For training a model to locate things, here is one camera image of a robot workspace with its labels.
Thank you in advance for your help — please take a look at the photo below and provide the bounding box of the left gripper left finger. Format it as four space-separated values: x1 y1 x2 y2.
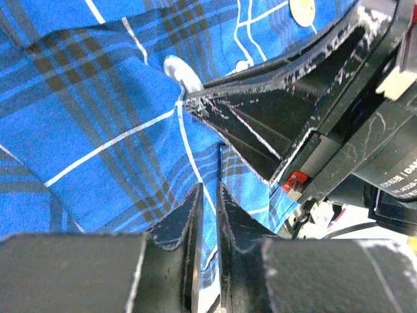
1 184 203 312

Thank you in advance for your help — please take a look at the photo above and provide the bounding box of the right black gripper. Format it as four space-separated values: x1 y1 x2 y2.
186 1 416 228

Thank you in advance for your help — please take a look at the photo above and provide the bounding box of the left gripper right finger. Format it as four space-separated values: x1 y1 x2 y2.
217 183 416 312

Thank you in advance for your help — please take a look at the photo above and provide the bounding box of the blue plaid shirt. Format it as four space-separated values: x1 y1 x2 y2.
1 1 351 288

